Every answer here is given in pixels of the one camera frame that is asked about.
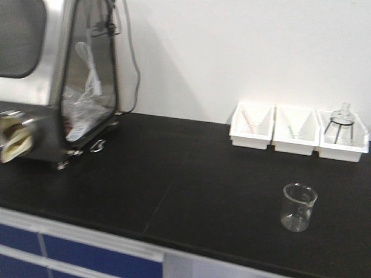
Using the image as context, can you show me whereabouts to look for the green tipped glass rod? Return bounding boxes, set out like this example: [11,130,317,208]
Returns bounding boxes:
[288,125,296,139]

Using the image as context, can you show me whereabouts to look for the black wire tripod stand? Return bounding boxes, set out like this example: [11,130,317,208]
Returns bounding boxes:
[324,120,355,145]

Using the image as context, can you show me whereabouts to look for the white bin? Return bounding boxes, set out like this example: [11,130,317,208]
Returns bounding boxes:
[316,110,369,163]
[229,101,275,150]
[272,105,320,156]

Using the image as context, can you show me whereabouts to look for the white bin left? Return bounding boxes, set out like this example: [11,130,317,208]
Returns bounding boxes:
[229,101,275,150]

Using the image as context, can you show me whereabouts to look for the cream rubber glove port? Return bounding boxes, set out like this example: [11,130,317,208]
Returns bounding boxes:
[1,110,36,163]

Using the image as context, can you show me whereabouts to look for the blue cabinet drawer fronts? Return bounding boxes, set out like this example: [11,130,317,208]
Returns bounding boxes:
[1,208,164,277]

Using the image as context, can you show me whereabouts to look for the white bin right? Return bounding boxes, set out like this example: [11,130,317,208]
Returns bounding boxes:
[316,110,369,163]

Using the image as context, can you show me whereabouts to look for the red tipped glass rod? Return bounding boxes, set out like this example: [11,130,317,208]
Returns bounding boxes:
[241,109,254,134]

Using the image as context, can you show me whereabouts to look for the stainless steel glove box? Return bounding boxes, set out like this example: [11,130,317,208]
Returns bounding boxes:
[1,1,118,169]

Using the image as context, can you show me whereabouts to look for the white bin middle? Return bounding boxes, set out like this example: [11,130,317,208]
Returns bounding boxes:
[272,105,320,156]

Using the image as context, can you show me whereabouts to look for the grey cable behind glove box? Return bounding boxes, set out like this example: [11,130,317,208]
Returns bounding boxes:
[117,0,141,115]

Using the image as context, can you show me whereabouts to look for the clear round glass flask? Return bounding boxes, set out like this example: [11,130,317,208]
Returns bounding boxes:
[330,103,355,125]

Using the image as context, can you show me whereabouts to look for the clear glass beaker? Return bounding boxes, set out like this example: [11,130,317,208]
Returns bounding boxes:
[280,182,318,233]

